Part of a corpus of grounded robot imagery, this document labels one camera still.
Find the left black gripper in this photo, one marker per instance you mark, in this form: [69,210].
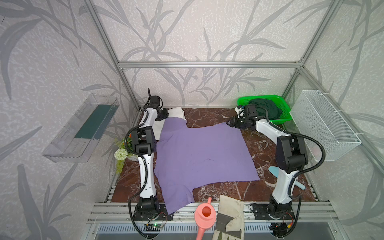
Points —
[162,114]

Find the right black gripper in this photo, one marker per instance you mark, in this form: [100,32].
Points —
[236,122]

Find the purple t shirt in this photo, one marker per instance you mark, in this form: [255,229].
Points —
[189,158]

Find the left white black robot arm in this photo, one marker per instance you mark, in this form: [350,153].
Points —
[144,145]

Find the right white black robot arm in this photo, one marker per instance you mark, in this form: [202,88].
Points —
[291,155]

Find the dark green t shirt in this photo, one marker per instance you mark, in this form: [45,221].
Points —
[266,107]

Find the folded white t shirt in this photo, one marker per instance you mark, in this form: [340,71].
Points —
[173,113]

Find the green plastic basket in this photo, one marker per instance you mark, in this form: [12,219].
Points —
[279,102]

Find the potted orange flower plant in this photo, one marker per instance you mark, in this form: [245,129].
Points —
[121,154]

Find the pink watering can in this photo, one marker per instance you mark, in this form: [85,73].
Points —
[205,218]

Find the beige gardening glove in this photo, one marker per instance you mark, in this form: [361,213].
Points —
[230,223]

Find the right wiring bundle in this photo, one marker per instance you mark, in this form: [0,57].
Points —
[280,229]

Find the green circuit board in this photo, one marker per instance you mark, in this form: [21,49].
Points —
[156,227]

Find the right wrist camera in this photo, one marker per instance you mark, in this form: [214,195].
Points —
[240,111]

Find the white wire mesh basket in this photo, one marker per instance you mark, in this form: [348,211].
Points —
[317,118]

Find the clear plastic wall shelf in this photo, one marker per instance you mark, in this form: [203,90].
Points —
[78,139]

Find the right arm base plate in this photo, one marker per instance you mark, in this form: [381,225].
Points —
[261,211]

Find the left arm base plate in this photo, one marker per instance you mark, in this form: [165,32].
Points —
[160,214]

